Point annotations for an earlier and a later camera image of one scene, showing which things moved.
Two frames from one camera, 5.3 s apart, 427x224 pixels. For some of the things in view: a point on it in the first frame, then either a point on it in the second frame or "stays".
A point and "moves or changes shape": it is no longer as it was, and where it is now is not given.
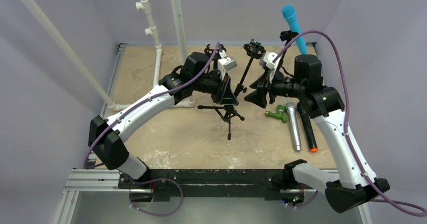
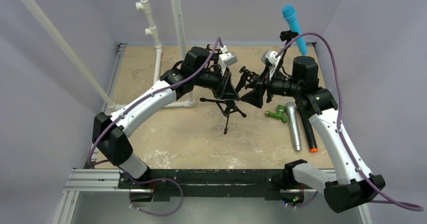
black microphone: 308,128 stays
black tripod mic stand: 256,50 moves or changes shape
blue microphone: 289,13 stays
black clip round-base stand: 285,35 stays
